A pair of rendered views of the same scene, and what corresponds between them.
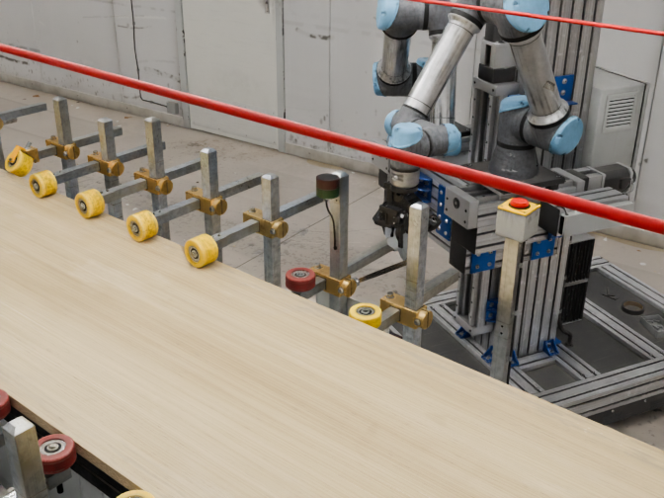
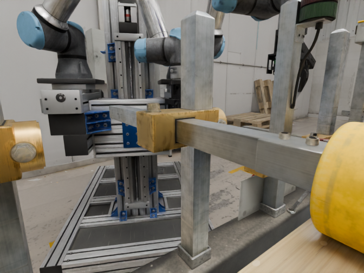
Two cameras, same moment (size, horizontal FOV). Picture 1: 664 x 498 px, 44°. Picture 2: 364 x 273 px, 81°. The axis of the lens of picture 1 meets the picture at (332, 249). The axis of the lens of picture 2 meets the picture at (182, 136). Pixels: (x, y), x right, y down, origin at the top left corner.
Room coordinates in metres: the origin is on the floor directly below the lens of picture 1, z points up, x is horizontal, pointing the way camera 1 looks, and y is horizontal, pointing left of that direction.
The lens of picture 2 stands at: (2.11, 0.50, 1.00)
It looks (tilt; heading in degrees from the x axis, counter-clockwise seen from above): 13 degrees down; 285
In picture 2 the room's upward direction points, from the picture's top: straight up
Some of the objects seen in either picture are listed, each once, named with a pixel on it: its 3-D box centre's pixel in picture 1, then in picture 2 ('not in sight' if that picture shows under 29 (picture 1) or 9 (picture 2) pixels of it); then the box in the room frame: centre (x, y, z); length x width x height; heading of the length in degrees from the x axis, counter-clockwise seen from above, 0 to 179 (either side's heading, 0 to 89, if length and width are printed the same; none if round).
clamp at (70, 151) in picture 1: (62, 148); not in sight; (2.82, 0.96, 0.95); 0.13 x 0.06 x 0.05; 50
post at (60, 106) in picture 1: (68, 162); not in sight; (2.81, 0.95, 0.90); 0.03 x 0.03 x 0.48; 50
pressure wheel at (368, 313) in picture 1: (365, 329); not in sight; (1.76, -0.08, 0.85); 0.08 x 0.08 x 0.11
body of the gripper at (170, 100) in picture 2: not in sight; (180, 98); (2.30, -0.20, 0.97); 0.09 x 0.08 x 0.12; 140
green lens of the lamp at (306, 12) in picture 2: (327, 190); (317, 14); (1.98, 0.01, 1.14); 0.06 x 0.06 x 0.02
